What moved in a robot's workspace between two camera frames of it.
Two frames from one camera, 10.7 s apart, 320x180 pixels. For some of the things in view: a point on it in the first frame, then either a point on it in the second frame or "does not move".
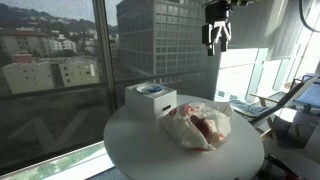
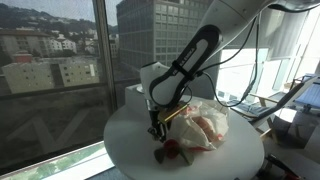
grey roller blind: x=274 y=24 does not move
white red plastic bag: x=199 y=125 does not move
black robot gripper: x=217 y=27 -> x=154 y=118
